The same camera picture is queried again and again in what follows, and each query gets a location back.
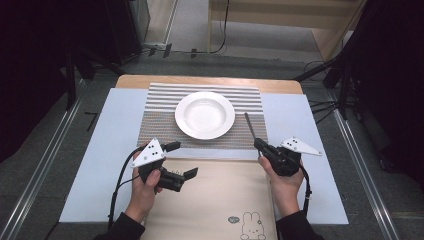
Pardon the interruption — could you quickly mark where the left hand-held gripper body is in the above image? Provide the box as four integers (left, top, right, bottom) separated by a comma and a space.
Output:
131, 138, 186, 193

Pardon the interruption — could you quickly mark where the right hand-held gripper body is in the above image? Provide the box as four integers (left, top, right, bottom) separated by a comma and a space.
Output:
263, 136, 324, 177

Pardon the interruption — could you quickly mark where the silver fork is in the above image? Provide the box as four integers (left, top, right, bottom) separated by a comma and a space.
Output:
243, 112, 263, 158

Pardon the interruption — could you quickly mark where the beige tray with rabbit print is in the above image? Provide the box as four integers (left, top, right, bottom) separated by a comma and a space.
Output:
139, 156, 279, 240

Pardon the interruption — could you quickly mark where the white deep plate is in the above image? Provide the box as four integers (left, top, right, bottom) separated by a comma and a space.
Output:
174, 90, 236, 141

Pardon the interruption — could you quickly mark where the person's right hand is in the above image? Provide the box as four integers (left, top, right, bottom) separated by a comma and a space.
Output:
258, 155, 305, 219

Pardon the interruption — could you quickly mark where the person's left hand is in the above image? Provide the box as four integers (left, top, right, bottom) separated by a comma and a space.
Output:
124, 163, 165, 224

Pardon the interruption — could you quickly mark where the striped woven placemat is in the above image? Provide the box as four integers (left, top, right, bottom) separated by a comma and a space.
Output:
136, 82, 270, 151

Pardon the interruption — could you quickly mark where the white table sheet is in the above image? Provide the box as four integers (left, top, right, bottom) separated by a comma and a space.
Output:
59, 87, 349, 225

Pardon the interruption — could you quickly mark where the black tripod stand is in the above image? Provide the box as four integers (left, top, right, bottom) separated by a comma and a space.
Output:
293, 56, 363, 122

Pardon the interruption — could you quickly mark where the black metal stand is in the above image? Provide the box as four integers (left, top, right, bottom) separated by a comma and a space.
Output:
63, 43, 79, 112

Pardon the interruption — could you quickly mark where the light wooden shelf unit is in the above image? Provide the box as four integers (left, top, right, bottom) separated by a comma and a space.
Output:
207, 0, 368, 63

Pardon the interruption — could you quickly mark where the dark cabinet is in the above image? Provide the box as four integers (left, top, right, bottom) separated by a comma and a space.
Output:
103, 0, 151, 66

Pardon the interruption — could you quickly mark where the yellow floor tape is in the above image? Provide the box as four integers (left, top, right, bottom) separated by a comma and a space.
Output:
390, 211, 424, 220

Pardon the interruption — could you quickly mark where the black curtain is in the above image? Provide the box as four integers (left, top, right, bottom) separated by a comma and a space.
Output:
0, 0, 111, 164
346, 0, 424, 184

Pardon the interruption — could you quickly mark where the right hand-held gripper black cable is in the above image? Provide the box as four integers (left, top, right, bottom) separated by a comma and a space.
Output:
298, 164, 314, 218

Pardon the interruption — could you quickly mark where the hand-held gripper black cable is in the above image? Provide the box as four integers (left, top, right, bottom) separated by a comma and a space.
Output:
107, 146, 148, 230
298, 164, 314, 218

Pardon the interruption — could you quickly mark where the left hand-held gripper black cable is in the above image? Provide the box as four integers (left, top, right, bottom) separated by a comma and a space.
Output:
107, 146, 148, 230

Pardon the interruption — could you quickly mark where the black floor cable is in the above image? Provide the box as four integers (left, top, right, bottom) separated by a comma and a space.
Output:
308, 99, 341, 126

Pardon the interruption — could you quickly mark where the metal floor rail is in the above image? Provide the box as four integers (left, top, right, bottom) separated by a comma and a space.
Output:
326, 89, 401, 240
0, 78, 88, 240

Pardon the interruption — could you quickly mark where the black hanging cable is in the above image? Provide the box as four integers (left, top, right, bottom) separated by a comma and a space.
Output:
209, 0, 232, 55

